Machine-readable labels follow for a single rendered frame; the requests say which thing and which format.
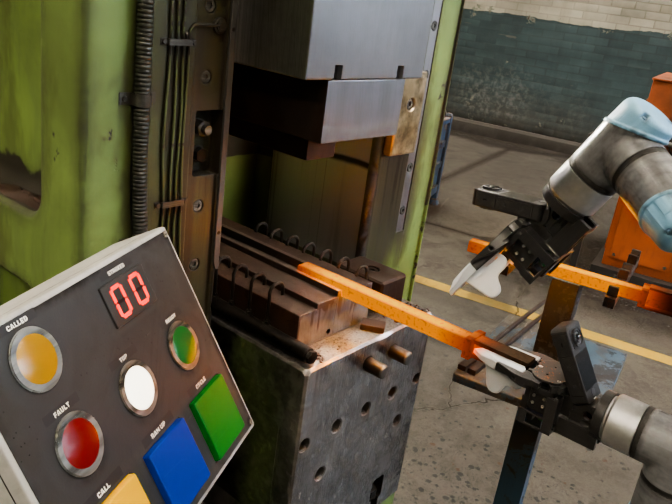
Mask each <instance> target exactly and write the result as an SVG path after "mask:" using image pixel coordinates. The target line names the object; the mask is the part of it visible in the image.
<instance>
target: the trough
mask: <svg viewBox="0 0 672 504"><path fill-rule="evenodd" d="M221 235H224V236H226V237H228V238H230V239H232V240H234V241H237V242H239V243H241V244H243V245H245V246H247V247H250V248H252V249H254V250H256V251H258V252H260V253H263V254H265V255H267V256H269V257H271V258H273V259H276V260H278V261H280V262H282V263H284V264H286V265H289V266H291V267H293V268H295V269H298V265H299V264H303V262H301V261H298V260H296V259H294V258H292V257H289V256H287V255H285V254H283V253H281V252H278V251H276V250H274V249H272V248H270V247H267V246H265V245H263V244H261V243H258V242H256V241H254V240H252V239H250V238H247V237H245V236H243V235H241V234H239V233H236V232H234V231H232V230H230V229H227V228H225V227H223V226H222V227H221Z"/></svg>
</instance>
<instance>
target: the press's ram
mask: <svg viewBox="0 0 672 504"><path fill-rule="evenodd" d="M434 1H435V0H239V4H238V17H237V30H236V43H235V56H234V63H238V64H242V65H246V66H250V67H254V68H258V69H262V70H266V71H270V72H274V73H278V74H282V75H286V76H290V77H294V78H298V79H302V80H333V78H334V79H338V80H354V79H395V78H399V79H419V78H421V77H422V72H423V66H424V60H425V54H426V48H427V42H428V36H429V31H430V25H431V19H432V13H433V7H434Z"/></svg>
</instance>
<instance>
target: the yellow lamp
mask: <svg viewBox="0 0 672 504"><path fill-rule="evenodd" d="M16 357H17V364H18V367H19V369H20V371H21V373H22V374H23V376H24V377H25V378H26V379H27V380H28V381H30V382H31V383H34V384H40V385H41V384H46V383H47V382H49V381H50V380H51V379H52V378H53V377H54V375H55V373H56V370H57V365H58V361H57V354H56V351H55V349H54V347H53V345H52V343H51V342H50V341H49V340H48V339H47V338H46V337H44V336H43V335H40V334H35V333H33V334H29V335H26V336H25V337H24V338H23V339H22V340H21V341H20V343H19V345H18V348H17V353H16Z"/></svg>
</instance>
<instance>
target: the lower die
mask: <svg viewBox="0 0 672 504"><path fill-rule="evenodd" d="M222 226H223V227H225V228H227V229H230V230H232V231H234V232H236V233H239V234H241V235H243V236H245V237H247V238H250V239H252V240H254V241H256V242H258V243H261V244H263V245H265V246H267V247H270V248H272V249H274V250H276V251H278V252H281V253H283V254H285V255H287V256H289V257H292V258H294V259H296V260H298V261H301V262H303V263H306V262H310V263H312V264H315V265H317V266H319V267H322V268H324V269H326V270H329V271H331V272H333V273H335V274H338V275H340V276H342V277H345V278H347V279H349V280H352V281H354V282H356V283H359V284H361V285H363V286H366V287H368V288H370V289H372V283H373V282H371V281H368V280H366V279H364V278H362V277H359V276H358V277H356V276H355V274H352V273H350V272H348V271H346V270H343V269H341V268H340V269H338V268H336V267H337V266H334V265H332V264H330V263H327V262H325V261H323V260H322V261H320V260H319V259H318V258H316V257H314V256H312V255H309V254H307V253H302V251H300V250H298V249H296V248H293V247H291V246H289V245H288V246H286V245H285V244H284V243H282V242H280V241H277V240H275V239H273V238H272V239H270V237H268V236H266V235H264V234H261V233H259V232H254V230H252V229H250V228H248V227H246V226H243V225H241V224H239V223H236V222H234V221H232V220H230V219H227V218H225V217H223V216H222ZM223 255H228V256H229V257H230V258H231V260H232V267H231V268H228V260H227V259H223V260H222V261H221V262H220V263H219V266H218V279H217V292H218V295H217V296H218V297H219V298H221V299H223V300H225V301H227V302H228V300H229V299H230V291H231V279H232V272H233V270H234V268H235V267H236V266H237V265H239V264H242V263H243V264H246V265H247V266H248V268H249V275H248V277H247V278H245V268H244V267H241V268H239V269H238V270H237V272H236V275H235V286H234V298H233V299H234V305H235V306H236V307H238V308H240V309H242V310H243V311H245V312H246V309H247V306H248V295H249V284H250V280H251V278H252V277H253V276H254V275H255V274H256V273H258V272H263V273H264V274H265V275H266V278H267V280H266V285H262V284H263V277H262V276H258V277H257V278H256V279H255V280H254V283H253V291H252V302H251V310H252V315H253V316H254V317H256V318H257V319H259V320H261V321H263V322H264V319H265V317H266V307H267V297H268V291H269V288H270V286H271V285H272V284H273V283H275V282H276V281H281V282H283V283H284V285H285V293H284V295H281V286H280V285H277V286H275V288H274V289H273V291H272V295H271V305H270V314H269V319H270V324H271V326H273V327H275V328H277V329H278V330H280V331H282V332H284V333H285V334H287V335H289V336H291V337H293V338H295V339H297V340H299V341H301V342H303V343H304V344H306V345H309V344H311V343H313V342H316V341H318V340H320V339H323V338H325V337H327V336H329V335H332V334H334V333H336V332H338V331H340V330H343V329H345V328H347V327H350V326H352V325H354V324H356V323H359V322H361V320H362V317H364V318H367V314H368V308H367V307H365V306H362V305H360V304H358V303H356V302H354V301H351V300H349V299H347V298H345V297H341V295H342V290H340V289H338V288H336V287H334V286H332V285H330V284H327V283H325V282H323V281H321V280H319V279H317V278H315V277H312V276H310V275H308V274H306V273H304V272H302V271H299V270H297V269H295V268H293V267H291V266H289V265H286V264H284V263H282V262H280V261H278V260H276V259H273V258H271V257H269V256H267V255H265V254H263V253H260V252H258V251H256V250H254V249H252V248H250V247H247V246H245V245H243V244H241V243H239V242H237V241H234V240H232V239H230V238H228V237H226V236H224V235H221V240H220V253H219V258H220V257H221V256H223ZM328 329H330V332H329V334H327V333H326V331H327V330H328Z"/></svg>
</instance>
